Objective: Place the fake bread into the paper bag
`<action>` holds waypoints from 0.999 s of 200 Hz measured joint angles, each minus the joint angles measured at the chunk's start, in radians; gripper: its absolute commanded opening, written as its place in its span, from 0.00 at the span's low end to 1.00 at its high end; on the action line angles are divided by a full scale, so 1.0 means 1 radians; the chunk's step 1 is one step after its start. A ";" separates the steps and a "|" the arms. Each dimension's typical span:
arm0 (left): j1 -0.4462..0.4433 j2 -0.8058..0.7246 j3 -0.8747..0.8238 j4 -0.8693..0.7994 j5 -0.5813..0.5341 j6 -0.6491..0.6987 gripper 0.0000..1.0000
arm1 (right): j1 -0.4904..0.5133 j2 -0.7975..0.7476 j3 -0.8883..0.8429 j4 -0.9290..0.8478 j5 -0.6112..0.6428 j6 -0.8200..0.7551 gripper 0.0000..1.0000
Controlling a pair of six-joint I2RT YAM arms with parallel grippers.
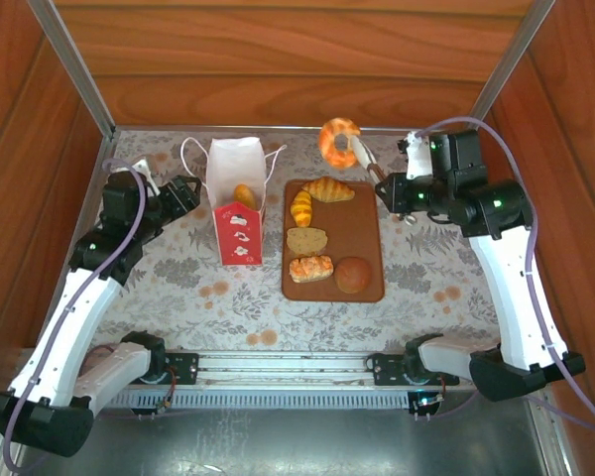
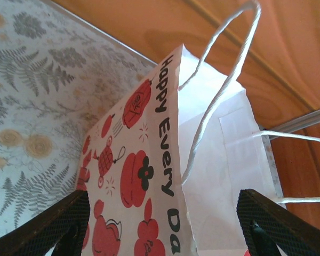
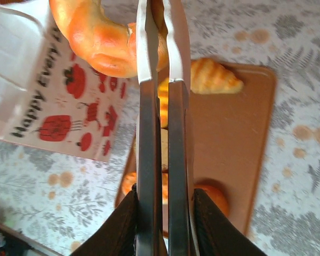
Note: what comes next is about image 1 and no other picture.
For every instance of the fake croissant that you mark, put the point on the fake croissant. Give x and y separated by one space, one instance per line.
329 189

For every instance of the small oval fake bread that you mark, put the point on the small oval fake bread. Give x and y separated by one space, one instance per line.
244 196

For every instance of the red and white paper bag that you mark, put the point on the red and white paper bag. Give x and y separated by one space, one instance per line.
238 238

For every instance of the yellow twisted fake bread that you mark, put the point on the yellow twisted fake bread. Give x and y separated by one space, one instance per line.
302 208

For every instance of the round brown fake bun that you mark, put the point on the round brown fake bun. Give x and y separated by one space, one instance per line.
353 275

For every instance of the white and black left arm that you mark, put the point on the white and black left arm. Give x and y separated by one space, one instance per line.
74 317

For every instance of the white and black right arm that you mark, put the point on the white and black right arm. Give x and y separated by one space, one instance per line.
506 287

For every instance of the grey fake bread slice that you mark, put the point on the grey fake bread slice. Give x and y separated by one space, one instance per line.
305 241

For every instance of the orange topped fake loaf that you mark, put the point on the orange topped fake loaf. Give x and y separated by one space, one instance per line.
310 268

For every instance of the brown tray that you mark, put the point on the brown tray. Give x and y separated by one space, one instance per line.
357 233

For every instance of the floral print tablecloth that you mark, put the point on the floral print tablecloth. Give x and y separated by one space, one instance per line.
228 317

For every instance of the small circuit board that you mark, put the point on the small circuit board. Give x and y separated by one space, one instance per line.
163 404

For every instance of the circuit board with green light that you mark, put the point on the circuit board with green light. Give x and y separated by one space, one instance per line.
426 400

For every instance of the shiny metal base sheet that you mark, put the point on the shiny metal base sheet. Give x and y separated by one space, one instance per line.
302 446

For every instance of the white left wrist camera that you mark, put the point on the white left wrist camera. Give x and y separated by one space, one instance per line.
146 173

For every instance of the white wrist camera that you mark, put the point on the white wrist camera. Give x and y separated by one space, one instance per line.
419 156
146 173

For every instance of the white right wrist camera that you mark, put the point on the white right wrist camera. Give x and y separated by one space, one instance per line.
419 156

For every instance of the aluminium table edge rail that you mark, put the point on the aluminium table edge rail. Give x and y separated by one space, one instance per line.
100 154

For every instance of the aluminium back edge rail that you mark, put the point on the aluminium back edge rail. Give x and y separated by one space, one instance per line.
253 128

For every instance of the aluminium frame post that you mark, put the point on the aluminium frame post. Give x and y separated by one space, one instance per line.
79 74
501 74

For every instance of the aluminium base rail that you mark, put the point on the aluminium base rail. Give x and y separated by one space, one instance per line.
282 364

